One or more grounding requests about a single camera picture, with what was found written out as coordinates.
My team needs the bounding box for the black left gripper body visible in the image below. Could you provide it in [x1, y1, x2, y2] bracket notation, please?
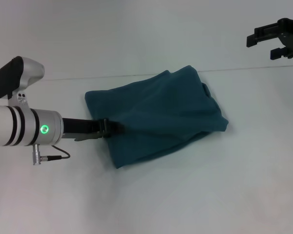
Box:
[61, 117, 105, 142]

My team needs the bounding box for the teal blue t-shirt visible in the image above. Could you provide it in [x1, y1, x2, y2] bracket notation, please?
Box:
[84, 65, 230, 169]

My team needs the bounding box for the left arm cable with connector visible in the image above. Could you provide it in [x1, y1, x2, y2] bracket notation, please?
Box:
[33, 144, 71, 166]

